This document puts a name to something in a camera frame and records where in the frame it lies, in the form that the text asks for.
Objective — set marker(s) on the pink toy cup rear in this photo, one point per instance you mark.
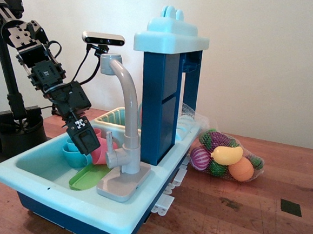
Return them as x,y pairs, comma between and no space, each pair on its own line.
98,132

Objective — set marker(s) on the teal toy cup rear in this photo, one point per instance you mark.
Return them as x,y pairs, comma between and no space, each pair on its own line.
71,146

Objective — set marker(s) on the mesh bag of toy food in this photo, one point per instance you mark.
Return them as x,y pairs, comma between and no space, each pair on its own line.
209,138

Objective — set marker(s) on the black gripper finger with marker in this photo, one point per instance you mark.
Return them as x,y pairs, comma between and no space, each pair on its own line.
82,134

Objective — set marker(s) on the pink toy cup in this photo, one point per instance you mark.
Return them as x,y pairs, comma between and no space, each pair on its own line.
99,155
98,132

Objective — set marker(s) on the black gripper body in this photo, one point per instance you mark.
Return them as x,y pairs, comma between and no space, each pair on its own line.
70,100

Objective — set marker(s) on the blue toy shelf tower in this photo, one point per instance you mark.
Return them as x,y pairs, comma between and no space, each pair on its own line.
172,61

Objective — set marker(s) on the pink toy cup front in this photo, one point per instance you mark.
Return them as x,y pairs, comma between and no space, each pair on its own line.
99,155

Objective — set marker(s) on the grey toy faucet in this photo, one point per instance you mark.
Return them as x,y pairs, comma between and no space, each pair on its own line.
127,171

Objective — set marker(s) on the yellow toy mango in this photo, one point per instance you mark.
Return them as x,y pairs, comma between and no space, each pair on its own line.
224,155

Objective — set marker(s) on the white plastic clips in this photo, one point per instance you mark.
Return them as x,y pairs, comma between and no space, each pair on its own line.
166,199

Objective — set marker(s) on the orange toy fruit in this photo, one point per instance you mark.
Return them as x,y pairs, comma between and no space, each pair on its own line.
242,170

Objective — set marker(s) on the toy sink blue basin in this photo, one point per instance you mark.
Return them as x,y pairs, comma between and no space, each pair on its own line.
48,186

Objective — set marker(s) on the black tape patch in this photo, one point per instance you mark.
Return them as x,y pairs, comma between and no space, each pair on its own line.
290,207

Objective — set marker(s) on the teal toy cup front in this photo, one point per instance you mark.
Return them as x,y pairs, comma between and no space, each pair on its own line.
75,159

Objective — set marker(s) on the purple toy onion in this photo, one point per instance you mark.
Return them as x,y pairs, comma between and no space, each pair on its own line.
200,158

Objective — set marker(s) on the light blue toy plates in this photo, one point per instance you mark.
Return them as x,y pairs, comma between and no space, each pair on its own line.
184,124

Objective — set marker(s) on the teal toy cup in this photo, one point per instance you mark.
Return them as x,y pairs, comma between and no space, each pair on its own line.
71,146
75,159

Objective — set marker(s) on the grey depth camera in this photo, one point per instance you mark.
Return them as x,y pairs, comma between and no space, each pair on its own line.
102,38

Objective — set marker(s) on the green toy tray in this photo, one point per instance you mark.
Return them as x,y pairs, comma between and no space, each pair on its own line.
88,177

